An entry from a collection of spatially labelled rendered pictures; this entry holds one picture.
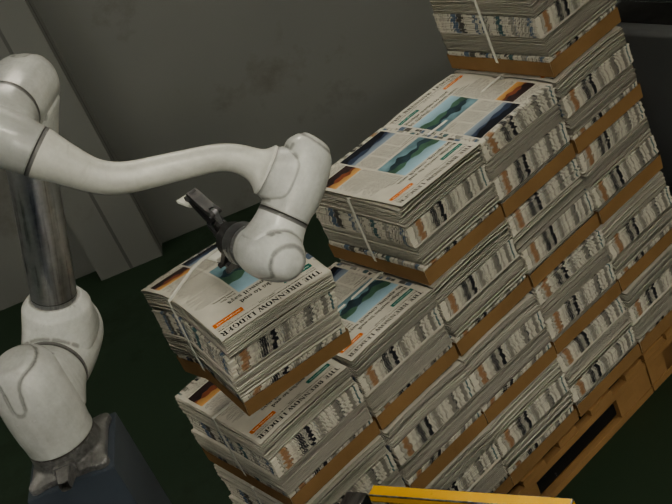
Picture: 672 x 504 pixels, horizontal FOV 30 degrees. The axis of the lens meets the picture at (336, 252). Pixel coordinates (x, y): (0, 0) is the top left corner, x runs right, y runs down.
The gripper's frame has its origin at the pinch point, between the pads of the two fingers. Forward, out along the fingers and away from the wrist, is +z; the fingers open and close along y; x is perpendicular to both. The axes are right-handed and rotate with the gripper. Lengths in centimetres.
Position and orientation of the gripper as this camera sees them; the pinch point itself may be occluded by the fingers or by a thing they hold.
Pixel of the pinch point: (198, 226)
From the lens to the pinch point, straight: 270.9
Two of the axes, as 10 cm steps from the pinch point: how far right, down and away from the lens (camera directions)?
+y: 3.9, 8.2, 4.1
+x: 7.7, -5.4, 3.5
